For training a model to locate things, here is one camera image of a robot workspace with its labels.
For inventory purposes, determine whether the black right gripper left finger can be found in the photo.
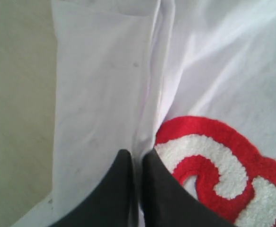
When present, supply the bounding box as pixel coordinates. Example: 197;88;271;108
52;149;134;227

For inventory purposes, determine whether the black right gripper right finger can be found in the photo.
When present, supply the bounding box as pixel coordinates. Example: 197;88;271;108
142;149;234;227

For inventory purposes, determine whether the white shirt with red print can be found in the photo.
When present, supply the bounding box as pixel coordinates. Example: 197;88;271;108
16;0;276;227

